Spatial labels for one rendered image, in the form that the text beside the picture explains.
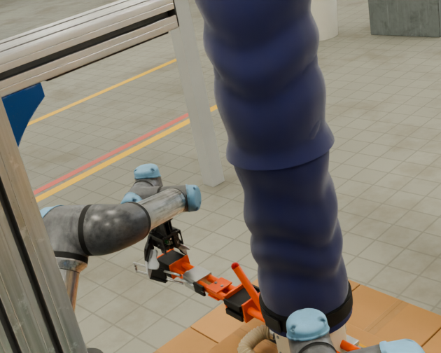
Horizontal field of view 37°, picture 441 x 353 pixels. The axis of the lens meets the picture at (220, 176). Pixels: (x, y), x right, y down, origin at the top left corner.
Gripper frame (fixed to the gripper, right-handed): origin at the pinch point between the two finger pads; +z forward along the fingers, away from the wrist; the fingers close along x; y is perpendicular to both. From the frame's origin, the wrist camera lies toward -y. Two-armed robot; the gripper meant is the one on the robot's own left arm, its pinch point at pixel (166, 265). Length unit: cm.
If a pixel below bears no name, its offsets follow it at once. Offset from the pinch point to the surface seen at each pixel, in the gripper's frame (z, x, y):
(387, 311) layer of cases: 53, 73, 27
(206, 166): 89, 177, -215
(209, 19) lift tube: -84, -11, 59
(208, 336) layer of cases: 53, 22, -20
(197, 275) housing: -1.8, 0.5, 15.1
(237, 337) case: 12.7, -1.4, 31.6
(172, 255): -2.5, 2.5, 0.5
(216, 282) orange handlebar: -2.0, 1.3, 23.3
